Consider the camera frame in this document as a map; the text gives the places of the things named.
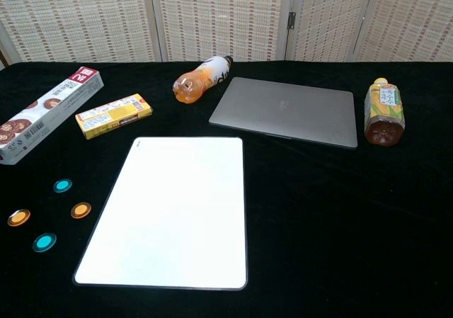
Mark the orange round magnet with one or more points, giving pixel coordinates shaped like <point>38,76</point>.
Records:
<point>18,217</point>
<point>80,210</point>

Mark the blue round magnet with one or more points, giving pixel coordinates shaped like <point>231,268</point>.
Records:
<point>62,185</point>
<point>44,242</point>

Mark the white magnetic board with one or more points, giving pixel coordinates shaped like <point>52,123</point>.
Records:
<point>170,219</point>

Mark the grey closed laptop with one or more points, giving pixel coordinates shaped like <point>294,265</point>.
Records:
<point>286,110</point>

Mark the orange juice bottle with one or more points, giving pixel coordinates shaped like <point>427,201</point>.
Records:
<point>198,80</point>

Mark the yellow snack box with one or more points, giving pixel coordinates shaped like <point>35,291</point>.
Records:
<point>113,115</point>

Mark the black table cloth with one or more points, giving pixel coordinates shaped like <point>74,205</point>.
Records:
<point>318,226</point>

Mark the woven folding screen panel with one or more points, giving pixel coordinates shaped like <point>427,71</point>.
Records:
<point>219,17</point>
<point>329,20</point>
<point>410,20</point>
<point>74,17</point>

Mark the metal screen hinge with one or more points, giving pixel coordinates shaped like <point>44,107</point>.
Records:
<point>291,20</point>

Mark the brown tea bottle yellow label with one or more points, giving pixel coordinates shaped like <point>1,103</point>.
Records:
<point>384,112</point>

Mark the long grey cookie box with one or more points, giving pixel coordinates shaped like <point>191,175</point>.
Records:
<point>53,105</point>

